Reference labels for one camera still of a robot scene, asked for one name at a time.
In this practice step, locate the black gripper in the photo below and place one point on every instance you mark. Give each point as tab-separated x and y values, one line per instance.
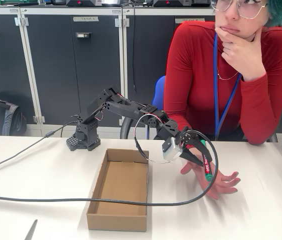
187	141

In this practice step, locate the green red edding marker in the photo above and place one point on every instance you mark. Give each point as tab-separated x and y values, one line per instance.
208	170

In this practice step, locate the person's left forearm red sleeve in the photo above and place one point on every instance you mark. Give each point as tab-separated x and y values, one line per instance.
258	110

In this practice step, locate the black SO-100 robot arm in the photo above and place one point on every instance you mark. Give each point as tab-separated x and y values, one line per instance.
121	107

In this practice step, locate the person in red top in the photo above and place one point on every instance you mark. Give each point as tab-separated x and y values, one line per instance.
193	75

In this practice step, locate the person's right hand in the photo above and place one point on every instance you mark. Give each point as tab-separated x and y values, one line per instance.
221	182

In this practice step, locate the person's left hand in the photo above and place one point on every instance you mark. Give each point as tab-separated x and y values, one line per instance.
246	58

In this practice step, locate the blue office chair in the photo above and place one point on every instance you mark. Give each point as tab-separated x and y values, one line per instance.
157	90

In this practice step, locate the open brown cardboard box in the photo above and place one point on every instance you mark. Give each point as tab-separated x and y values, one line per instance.
126	185

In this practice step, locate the dark grey metal cabinet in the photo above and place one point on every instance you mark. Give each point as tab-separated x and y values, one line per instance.
151	50
1	62
56	62

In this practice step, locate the team 3 tape label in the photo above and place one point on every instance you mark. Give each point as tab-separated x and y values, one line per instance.
189	20

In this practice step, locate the grey device with red logo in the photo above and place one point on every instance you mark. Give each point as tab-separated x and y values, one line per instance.
172	3
83	3

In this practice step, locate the clear rimmed glasses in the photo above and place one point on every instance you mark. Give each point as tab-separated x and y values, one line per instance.
252	10

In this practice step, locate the team 4 tape label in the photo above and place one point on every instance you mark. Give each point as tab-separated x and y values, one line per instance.
86	19

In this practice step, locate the grey flat strip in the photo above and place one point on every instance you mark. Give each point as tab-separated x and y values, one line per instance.
31	231

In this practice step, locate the dark grey backpack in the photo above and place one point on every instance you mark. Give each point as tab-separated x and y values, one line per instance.
3	117

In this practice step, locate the white gripper camera box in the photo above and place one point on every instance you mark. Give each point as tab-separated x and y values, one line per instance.
172	150

